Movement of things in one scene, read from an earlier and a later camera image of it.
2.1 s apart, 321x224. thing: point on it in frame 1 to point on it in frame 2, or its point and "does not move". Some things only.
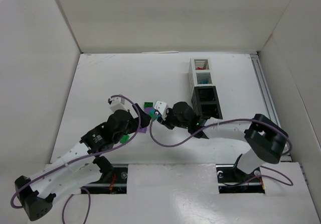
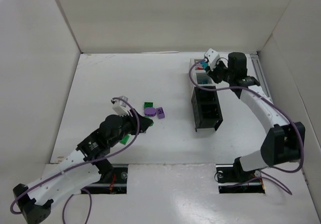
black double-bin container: (205, 102) does not move
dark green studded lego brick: (148, 104) does not move
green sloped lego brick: (124, 139) does not move
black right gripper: (167, 118) to (216, 73)
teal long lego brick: (152, 114) to (204, 65)
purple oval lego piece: (147, 110) does not move
